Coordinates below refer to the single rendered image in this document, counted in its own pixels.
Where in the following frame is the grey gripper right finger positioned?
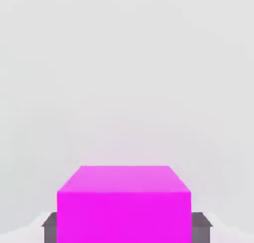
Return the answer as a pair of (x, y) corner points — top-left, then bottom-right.
(191, 212), (254, 243)

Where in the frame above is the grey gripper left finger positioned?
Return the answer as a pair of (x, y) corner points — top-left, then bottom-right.
(0, 212), (58, 243)

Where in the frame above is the small magenta cube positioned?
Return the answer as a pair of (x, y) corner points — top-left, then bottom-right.
(57, 165), (192, 243)

